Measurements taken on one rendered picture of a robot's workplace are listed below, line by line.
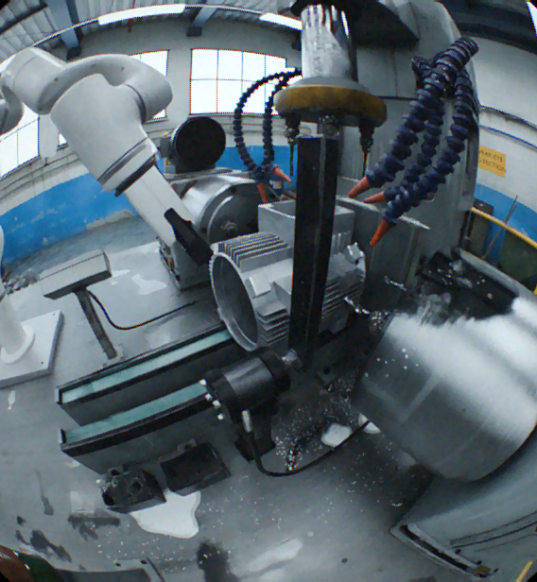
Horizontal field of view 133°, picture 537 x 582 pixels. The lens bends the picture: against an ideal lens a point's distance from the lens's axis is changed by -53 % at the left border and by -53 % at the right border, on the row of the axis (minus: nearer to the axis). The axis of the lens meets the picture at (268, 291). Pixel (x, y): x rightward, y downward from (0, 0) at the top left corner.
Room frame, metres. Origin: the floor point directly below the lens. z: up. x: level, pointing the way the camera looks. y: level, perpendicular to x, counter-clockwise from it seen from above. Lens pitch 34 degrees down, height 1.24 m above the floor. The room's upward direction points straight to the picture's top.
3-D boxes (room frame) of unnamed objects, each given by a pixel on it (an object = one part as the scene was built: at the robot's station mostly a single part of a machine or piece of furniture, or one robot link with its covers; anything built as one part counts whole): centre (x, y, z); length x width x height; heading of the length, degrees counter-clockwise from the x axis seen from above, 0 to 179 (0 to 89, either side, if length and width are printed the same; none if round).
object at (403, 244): (0.47, -0.19, 0.97); 0.30 x 0.11 x 0.34; 35
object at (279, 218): (0.37, -0.06, 1.11); 0.12 x 0.11 x 0.07; 124
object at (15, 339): (0.27, 0.86, 0.93); 0.19 x 0.19 x 0.18
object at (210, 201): (0.67, 0.14, 1.04); 0.37 x 0.25 x 0.25; 35
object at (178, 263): (0.87, 0.27, 0.99); 0.35 x 0.31 x 0.37; 35
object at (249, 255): (0.35, -0.03, 1.01); 0.20 x 0.19 x 0.19; 124
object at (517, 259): (2.02, -4.27, 0.43); 1.20 x 0.94 x 0.85; 32
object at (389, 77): (0.52, -0.27, 1.28); 0.55 x 0.37 x 0.96; 125
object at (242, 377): (0.22, -0.14, 0.92); 0.45 x 0.13 x 0.24; 125
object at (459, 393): (0.11, -0.26, 1.04); 0.41 x 0.25 x 0.25; 35
